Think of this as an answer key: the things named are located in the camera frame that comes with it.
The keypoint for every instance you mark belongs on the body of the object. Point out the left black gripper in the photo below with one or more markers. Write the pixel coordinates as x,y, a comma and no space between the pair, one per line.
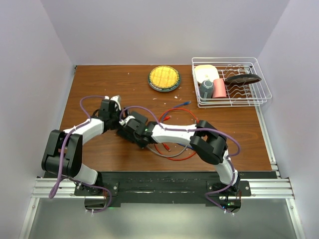
115,127

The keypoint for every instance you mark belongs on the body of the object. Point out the black network switch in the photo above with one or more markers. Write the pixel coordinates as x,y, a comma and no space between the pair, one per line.
120,132

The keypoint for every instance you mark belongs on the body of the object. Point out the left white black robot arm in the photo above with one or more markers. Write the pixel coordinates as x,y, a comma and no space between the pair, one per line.
63,152

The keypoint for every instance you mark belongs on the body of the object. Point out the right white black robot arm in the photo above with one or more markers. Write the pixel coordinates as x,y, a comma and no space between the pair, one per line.
212,146

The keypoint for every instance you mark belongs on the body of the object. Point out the yellow round plate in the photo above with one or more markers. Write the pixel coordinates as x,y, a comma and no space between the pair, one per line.
164,78

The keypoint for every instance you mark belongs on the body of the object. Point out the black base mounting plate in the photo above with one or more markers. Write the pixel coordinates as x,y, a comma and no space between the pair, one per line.
172,188

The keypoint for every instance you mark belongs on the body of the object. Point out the grey mug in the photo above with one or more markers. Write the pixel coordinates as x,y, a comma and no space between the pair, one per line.
206,89

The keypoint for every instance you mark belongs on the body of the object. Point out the cream plate in rack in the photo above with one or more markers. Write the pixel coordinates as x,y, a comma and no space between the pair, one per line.
205,72

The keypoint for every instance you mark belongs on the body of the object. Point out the pink cup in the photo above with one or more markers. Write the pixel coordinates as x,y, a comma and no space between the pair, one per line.
219,90

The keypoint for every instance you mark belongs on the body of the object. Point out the dark brown plate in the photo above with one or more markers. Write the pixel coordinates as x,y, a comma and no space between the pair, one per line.
243,79

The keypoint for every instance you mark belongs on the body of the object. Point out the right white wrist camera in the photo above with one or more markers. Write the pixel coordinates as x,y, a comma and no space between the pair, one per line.
123,122

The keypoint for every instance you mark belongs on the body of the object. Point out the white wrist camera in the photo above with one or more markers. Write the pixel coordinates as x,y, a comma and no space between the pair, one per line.
116,99
123,122

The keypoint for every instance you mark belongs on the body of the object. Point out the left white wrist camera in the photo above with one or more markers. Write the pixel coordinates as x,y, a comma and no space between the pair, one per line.
116,99

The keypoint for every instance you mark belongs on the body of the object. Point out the white wire dish rack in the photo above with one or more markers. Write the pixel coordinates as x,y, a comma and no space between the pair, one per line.
236,96

